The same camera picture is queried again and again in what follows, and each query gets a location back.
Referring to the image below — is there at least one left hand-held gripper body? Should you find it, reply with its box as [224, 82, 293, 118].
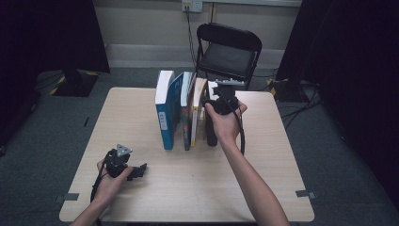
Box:
[103, 143, 135, 179]

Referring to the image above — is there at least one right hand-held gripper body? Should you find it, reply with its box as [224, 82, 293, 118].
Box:
[203, 78, 246, 116]

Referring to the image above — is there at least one yellow book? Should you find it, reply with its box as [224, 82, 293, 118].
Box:
[190, 77, 208, 148]

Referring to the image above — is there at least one black book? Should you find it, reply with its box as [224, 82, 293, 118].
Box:
[205, 80, 220, 148]

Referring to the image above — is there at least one red illustrated book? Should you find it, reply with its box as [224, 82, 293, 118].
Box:
[181, 71, 197, 152]

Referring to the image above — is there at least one blue book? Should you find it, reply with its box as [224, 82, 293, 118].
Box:
[154, 70, 185, 151]

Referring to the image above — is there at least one person's left hand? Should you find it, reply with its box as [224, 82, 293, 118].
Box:
[93, 159, 135, 205]

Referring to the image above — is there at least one person's right hand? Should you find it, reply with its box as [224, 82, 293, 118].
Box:
[204, 99, 248, 148]

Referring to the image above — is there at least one black folding chair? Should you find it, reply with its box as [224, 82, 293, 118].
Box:
[193, 22, 263, 91]

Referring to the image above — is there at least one grey tape piece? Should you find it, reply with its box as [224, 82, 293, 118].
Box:
[295, 189, 317, 201]
[55, 192, 80, 203]

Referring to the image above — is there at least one black stand base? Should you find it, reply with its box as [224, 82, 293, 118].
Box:
[267, 78, 311, 103]
[49, 69, 101, 98]

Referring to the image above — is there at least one black curtain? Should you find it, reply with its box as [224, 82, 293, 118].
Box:
[0, 0, 111, 149]
[276, 0, 399, 208]

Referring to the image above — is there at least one left hand-held gripper cable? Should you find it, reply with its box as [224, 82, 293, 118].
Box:
[89, 150, 111, 226]

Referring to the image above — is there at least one hand-held gripper cable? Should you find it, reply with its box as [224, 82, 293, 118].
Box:
[219, 90, 247, 155]
[89, 150, 111, 226]

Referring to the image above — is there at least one right hand-held gripper cable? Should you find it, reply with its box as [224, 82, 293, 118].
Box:
[219, 90, 247, 155]

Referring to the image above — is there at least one black socket cable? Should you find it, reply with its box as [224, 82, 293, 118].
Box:
[185, 10, 201, 76]

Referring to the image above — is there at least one black floor cable bundle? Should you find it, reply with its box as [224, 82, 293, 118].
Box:
[280, 84, 323, 131]

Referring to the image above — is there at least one white wall socket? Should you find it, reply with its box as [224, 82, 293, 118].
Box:
[182, 0, 204, 13]

